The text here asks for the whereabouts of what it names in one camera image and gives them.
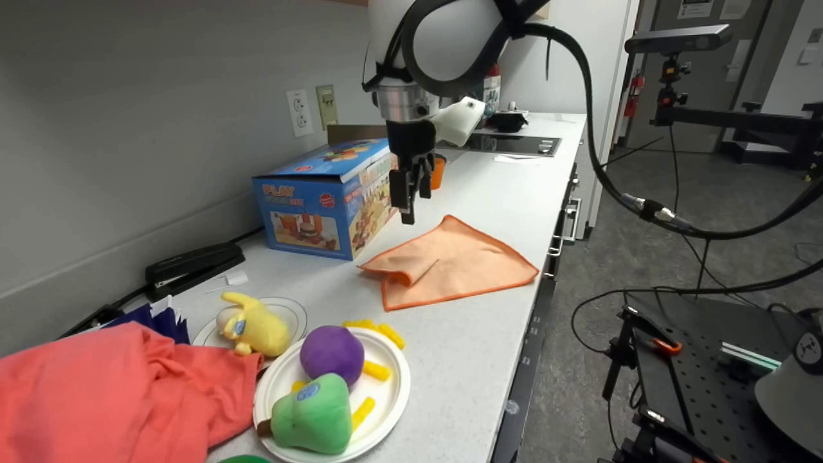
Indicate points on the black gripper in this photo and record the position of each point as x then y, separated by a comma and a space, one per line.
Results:
409, 141

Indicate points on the orange microfiber cloth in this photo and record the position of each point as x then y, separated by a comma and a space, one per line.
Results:
454, 261

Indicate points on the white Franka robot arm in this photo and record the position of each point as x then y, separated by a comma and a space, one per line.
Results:
445, 42

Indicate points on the dark blue cloth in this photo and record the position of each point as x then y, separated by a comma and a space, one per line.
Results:
156, 321

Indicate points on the coral red cloth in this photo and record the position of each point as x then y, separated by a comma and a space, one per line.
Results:
111, 394

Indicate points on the orange plastic cup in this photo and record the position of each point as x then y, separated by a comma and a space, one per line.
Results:
439, 171

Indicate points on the play food set box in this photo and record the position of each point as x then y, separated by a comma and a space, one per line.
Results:
318, 207

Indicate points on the dark rectangular sink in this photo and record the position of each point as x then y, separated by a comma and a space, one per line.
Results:
523, 145

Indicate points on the yellow toy fries pile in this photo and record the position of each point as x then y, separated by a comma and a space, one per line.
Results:
389, 334

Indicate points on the clear plastic plate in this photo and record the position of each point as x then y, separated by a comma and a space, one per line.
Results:
296, 312

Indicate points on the purple plush ball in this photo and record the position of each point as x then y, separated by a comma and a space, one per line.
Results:
332, 352

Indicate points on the yellow toy fry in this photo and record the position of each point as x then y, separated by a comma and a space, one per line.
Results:
376, 370
364, 412
300, 385

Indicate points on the small white paper tag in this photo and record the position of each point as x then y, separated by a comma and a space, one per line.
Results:
236, 277

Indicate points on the yellow plush toy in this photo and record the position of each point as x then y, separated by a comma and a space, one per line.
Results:
260, 326

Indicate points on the white paper plate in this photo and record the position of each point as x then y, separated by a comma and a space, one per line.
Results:
389, 402

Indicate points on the black stapler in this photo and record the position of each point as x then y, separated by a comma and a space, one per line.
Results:
195, 265

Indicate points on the red fire extinguisher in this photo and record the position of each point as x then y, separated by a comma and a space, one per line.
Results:
637, 96

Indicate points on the green plush pear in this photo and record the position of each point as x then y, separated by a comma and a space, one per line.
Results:
312, 414

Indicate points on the black stand with orange clamp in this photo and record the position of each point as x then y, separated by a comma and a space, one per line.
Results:
625, 351

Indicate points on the green and blue cup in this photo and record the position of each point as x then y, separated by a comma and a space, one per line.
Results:
245, 459

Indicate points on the black perforated breadboard table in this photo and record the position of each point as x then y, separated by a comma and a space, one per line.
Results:
710, 394

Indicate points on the grey round base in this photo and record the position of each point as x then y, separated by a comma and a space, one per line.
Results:
794, 402

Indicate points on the beige wall plate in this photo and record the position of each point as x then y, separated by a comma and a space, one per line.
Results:
325, 104

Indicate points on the white wall outlet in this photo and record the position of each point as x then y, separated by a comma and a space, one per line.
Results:
300, 110

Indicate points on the black stereo camera bar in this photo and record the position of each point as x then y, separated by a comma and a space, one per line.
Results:
682, 40

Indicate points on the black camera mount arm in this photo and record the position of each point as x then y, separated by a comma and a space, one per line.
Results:
754, 128

